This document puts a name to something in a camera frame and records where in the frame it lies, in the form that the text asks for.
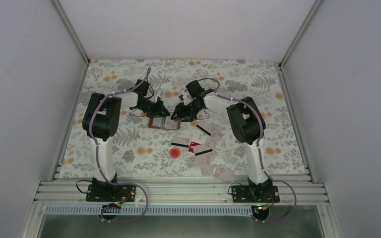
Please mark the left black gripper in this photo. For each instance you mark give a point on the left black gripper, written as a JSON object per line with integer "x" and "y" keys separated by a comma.
{"x": 159, "y": 108}

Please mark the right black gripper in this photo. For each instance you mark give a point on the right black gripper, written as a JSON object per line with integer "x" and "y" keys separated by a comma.
{"x": 181, "y": 113}

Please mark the brown leather card holder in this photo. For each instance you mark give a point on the brown leather card holder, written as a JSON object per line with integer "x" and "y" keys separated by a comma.
{"x": 164, "y": 123}

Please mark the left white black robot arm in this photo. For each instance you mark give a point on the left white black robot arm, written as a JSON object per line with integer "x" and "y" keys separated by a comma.
{"x": 101, "y": 122}

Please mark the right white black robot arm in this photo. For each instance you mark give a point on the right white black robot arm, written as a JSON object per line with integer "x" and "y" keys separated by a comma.
{"x": 246, "y": 123}

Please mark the white card black stripe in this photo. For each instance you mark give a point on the white card black stripe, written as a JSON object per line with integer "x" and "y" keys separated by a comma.
{"x": 180, "y": 142}

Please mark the red card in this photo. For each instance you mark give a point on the red card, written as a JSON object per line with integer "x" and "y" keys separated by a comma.
{"x": 192, "y": 145}

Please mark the white pink card lowest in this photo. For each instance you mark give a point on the white pink card lowest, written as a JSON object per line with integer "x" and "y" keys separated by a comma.
{"x": 224, "y": 173}

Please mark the floral patterned table mat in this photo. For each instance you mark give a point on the floral patterned table mat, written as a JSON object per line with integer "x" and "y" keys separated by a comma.
{"x": 140, "y": 151}

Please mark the red round spot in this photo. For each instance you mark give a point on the red round spot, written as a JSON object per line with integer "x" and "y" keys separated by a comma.
{"x": 175, "y": 153}

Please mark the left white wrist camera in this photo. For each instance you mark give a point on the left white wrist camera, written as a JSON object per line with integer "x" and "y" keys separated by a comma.
{"x": 158, "y": 98}

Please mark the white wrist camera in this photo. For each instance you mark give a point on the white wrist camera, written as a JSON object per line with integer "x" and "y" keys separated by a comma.
{"x": 158, "y": 98}
{"x": 185, "y": 98}

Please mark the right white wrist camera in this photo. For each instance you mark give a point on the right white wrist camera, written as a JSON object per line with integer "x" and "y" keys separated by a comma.
{"x": 185, "y": 98}

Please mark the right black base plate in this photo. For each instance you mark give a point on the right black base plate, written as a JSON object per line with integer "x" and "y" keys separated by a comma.
{"x": 244, "y": 194}

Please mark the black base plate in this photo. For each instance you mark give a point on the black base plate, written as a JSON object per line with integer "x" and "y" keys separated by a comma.
{"x": 120, "y": 193}
{"x": 244, "y": 194}

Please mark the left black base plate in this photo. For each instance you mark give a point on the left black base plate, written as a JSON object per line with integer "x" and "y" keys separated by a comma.
{"x": 120, "y": 193}

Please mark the aluminium rail frame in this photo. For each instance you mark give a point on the aluminium rail frame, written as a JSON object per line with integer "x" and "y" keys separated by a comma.
{"x": 181, "y": 191}

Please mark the blue slotted cable duct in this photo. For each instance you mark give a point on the blue slotted cable duct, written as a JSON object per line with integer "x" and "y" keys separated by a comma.
{"x": 151, "y": 210}

